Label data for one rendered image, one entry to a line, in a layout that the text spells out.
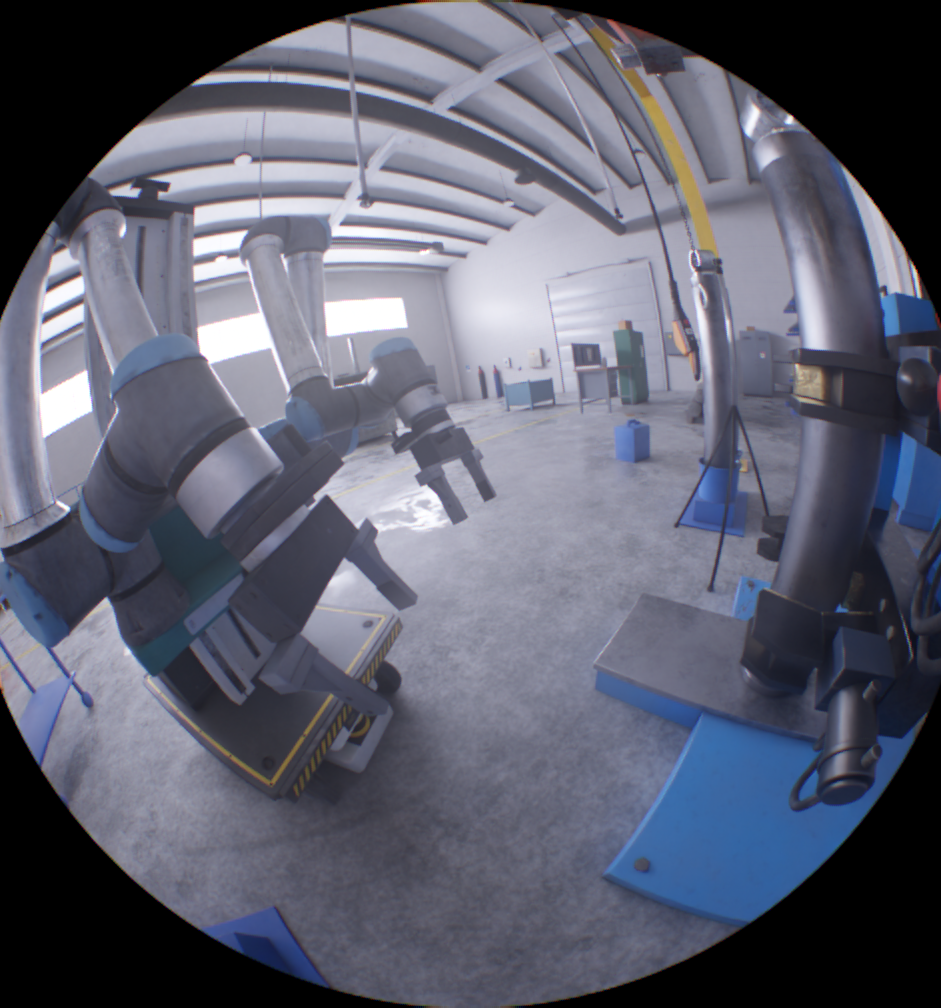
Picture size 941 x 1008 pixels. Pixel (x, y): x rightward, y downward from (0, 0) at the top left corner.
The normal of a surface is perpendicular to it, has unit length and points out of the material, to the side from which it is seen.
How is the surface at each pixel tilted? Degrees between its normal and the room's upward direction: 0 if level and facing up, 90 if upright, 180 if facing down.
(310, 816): 0
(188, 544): 90
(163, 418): 83
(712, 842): 0
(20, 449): 100
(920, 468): 90
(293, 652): 66
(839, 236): 90
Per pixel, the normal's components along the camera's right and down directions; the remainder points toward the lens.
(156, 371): 0.63, -0.10
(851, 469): -0.73, 0.36
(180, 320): 0.95, -0.06
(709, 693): -0.18, -0.92
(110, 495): 0.29, 0.50
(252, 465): 0.80, -0.36
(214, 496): 0.35, 0.19
